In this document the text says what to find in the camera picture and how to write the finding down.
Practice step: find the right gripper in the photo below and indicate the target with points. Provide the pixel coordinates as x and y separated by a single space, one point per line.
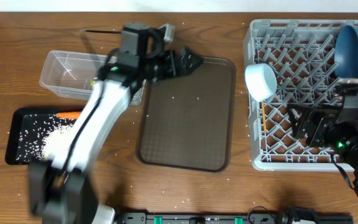
309 128

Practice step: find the blue plate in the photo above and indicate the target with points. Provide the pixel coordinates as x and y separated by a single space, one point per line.
346 52

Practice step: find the brown serving tray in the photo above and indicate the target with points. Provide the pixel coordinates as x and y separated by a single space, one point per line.
187 121

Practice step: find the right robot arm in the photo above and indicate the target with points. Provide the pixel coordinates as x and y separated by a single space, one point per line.
342 138

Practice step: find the light blue rice bowl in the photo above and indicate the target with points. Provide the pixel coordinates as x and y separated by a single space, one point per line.
260 81

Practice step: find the clear plastic bin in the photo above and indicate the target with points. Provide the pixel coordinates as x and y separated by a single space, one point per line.
69 74

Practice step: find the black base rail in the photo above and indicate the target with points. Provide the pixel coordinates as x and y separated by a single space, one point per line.
257 215

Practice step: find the grey dishwasher rack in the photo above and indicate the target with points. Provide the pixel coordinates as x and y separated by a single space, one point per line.
301 54

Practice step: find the white spilled rice pile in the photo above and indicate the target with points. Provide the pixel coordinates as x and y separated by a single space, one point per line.
41 135

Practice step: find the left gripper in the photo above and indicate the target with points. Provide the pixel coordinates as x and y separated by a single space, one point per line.
173 63

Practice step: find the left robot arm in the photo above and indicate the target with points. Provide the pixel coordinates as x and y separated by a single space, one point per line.
60 188

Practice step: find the orange carrot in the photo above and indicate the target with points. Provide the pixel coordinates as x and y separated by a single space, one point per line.
69 115

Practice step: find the black tray bin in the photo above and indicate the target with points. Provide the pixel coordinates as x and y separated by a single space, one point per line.
17 120

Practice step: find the wooden chopstick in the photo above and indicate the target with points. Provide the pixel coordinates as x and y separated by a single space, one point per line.
263 117

